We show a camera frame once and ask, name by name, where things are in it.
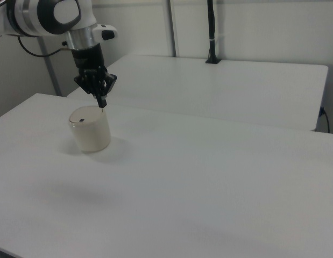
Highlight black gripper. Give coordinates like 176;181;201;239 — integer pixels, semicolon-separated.
70;44;119;109

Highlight white side table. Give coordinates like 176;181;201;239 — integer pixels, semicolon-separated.
67;54;329;132

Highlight grey metal partition post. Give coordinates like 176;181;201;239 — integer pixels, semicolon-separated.
38;36;62;97
165;0;181;58

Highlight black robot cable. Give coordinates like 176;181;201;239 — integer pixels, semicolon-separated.
17;35;73;58

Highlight black camera stand pole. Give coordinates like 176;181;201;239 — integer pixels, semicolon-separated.
204;0;222;65

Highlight black power cable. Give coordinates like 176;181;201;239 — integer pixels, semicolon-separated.
318;106;331;134

